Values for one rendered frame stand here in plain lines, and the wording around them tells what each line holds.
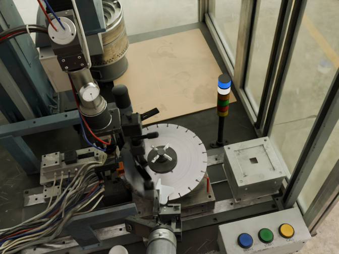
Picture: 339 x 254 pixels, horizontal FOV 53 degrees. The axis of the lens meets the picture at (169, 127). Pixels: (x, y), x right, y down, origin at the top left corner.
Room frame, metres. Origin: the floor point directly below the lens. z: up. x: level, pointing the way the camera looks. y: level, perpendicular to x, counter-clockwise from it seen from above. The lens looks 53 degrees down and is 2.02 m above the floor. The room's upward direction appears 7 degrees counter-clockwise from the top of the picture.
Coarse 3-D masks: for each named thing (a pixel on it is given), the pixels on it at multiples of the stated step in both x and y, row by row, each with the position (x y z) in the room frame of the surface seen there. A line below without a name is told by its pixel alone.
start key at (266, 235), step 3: (261, 231) 0.36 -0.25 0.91; (264, 231) 0.36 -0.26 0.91; (267, 231) 0.36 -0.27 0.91; (270, 231) 0.36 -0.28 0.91; (261, 234) 0.35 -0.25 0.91; (264, 234) 0.35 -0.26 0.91; (267, 234) 0.35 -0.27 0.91; (270, 234) 0.35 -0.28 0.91; (261, 237) 0.35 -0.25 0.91; (264, 237) 0.34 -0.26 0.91; (267, 237) 0.34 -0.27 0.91; (270, 237) 0.34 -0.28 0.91; (264, 240) 0.34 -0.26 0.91; (267, 240) 0.33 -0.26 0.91
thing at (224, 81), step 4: (220, 76) 0.84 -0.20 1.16; (224, 76) 0.84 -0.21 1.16; (228, 76) 0.83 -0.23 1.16; (220, 80) 0.82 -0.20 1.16; (224, 80) 0.82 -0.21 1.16; (228, 80) 0.82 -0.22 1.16; (220, 84) 0.81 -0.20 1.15; (224, 84) 0.81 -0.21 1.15; (228, 84) 0.81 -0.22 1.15; (224, 88) 0.81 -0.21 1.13
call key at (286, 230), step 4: (284, 224) 0.38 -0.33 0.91; (280, 228) 0.37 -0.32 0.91; (284, 228) 0.36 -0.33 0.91; (288, 228) 0.36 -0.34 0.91; (292, 228) 0.36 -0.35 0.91; (280, 232) 0.36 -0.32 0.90; (284, 232) 0.35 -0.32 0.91; (288, 232) 0.35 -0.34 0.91; (292, 232) 0.35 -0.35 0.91; (288, 236) 0.34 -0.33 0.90
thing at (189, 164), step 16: (144, 128) 0.81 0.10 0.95; (160, 128) 0.80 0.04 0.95; (176, 128) 0.79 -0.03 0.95; (128, 144) 0.75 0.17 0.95; (160, 144) 0.73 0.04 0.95; (176, 144) 0.72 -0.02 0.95; (192, 144) 0.71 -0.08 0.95; (128, 160) 0.67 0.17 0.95; (192, 160) 0.64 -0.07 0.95; (128, 176) 0.61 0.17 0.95; (144, 176) 0.60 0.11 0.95; (160, 176) 0.59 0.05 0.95; (176, 176) 0.58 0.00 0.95; (192, 176) 0.57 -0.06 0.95; (144, 192) 0.54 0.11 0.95; (176, 192) 0.52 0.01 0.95
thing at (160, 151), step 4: (168, 144) 0.69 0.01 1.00; (152, 148) 0.68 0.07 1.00; (156, 148) 0.68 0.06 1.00; (160, 148) 0.67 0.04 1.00; (164, 148) 0.67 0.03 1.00; (160, 152) 0.66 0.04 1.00; (164, 152) 0.66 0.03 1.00; (156, 156) 0.64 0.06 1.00; (160, 156) 0.65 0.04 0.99; (164, 156) 0.64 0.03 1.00; (168, 156) 0.64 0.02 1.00; (152, 160) 0.63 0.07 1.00
